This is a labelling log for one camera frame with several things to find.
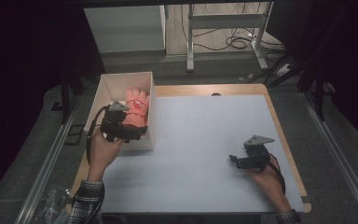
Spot clear plastic bag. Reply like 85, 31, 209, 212
32, 184, 73, 224

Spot black floor cables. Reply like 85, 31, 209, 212
180, 3, 286, 53

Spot white power strip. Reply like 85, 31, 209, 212
274, 63, 294, 77

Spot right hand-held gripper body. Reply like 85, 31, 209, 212
242, 133, 276, 174

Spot person's right hand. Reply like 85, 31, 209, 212
245, 153, 293, 215

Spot white cabinet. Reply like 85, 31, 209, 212
83, 5, 168, 55

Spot black metal stand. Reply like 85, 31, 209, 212
50, 72, 86, 125
314, 70, 326, 122

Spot white cardboard box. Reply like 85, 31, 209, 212
83, 71, 157, 153

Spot pale grey table mat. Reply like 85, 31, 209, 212
101, 94, 306, 215

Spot person's left hand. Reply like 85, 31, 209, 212
87, 126, 126, 183

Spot grey metal desk frame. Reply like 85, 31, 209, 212
186, 1, 275, 73

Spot aluminium floor rail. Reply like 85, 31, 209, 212
299, 91, 358, 224
13, 96, 85, 224

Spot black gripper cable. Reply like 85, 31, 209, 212
85, 105, 110, 166
268, 152, 287, 196

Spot pink winter glove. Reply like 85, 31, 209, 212
124, 87, 151, 129

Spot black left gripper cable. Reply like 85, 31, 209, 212
85, 105, 110, 166

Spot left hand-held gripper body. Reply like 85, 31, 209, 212
100, 99, 131, 144

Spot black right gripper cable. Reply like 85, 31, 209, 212
268, 152, 287, 196

